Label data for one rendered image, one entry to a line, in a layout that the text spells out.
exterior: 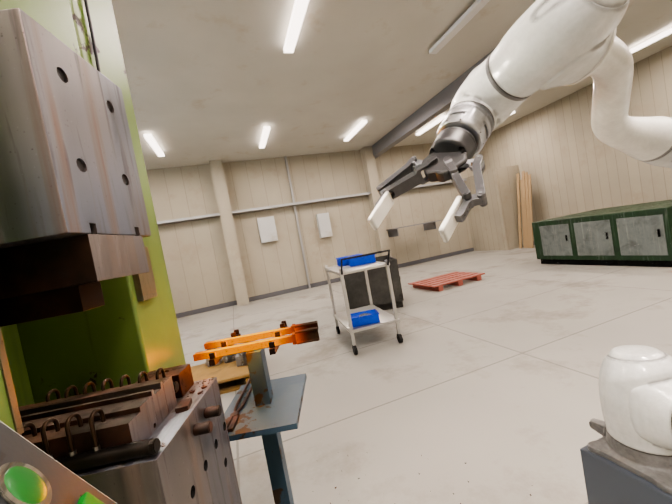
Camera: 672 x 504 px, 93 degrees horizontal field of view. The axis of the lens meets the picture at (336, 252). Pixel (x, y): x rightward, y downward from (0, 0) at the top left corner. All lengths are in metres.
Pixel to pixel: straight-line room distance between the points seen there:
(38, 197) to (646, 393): 1.29
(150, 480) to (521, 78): 0.97
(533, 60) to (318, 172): 9.02
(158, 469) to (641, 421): 1.03
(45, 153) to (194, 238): 8.24
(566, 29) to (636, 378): 0.76
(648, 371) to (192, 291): 8.65
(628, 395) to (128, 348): 1.33
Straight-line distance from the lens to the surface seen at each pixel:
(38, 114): 0.81
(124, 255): 0.88
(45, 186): 0.78
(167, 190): 9.19
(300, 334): 1.18
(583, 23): 0.61
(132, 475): 0.84
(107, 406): 0.95
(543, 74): 0.65
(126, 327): 1.19
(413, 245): 10.47
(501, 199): 10.79
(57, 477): 0.53
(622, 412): 1.08
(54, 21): 1.29
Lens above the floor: 1.27
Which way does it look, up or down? 2 degrees down
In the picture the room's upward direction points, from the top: 10 degrees counter-clockwise
